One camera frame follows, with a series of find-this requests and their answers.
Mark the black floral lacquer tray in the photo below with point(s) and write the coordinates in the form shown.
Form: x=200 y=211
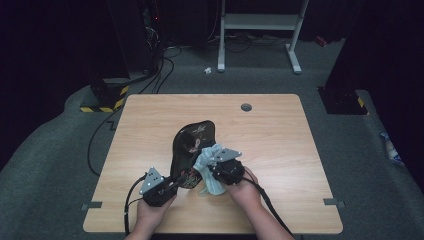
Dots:
x=186 y=146

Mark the light blue striped towel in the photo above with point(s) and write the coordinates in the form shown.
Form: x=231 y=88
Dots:
x=208 y=183

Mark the blue white packet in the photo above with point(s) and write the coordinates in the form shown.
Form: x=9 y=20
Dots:
x=390 y=150

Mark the grey table grommet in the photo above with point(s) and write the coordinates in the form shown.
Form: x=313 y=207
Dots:
x=246 y=107

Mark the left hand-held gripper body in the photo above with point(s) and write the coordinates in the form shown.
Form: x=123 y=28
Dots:
x=155 y=193

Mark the dark equipment rack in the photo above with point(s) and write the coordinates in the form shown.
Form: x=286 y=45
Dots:
x=151 y=33

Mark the black base with yellow stripe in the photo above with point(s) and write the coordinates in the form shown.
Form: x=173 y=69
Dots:
x=343 y=103

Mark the white metal stand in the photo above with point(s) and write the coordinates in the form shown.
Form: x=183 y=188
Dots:
x=260 y=21

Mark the person's left hand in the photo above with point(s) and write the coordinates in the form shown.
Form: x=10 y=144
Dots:
x=151 y=216

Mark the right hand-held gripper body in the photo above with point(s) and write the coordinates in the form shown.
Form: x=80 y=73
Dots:
x=228 y=171

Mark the small red object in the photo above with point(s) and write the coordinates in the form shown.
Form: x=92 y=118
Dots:
x=321 y=41

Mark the yellow black striped base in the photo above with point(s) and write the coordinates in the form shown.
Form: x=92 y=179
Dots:
x=115 y=100

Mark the crumpled white paper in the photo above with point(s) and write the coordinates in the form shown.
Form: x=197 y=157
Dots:
x=208 y=70

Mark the grey table bracket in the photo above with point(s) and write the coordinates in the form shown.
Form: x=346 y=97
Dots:
x=92 y=205
x=333 y=202

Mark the person's right hand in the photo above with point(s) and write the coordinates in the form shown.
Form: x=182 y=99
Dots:
x=246 y=193

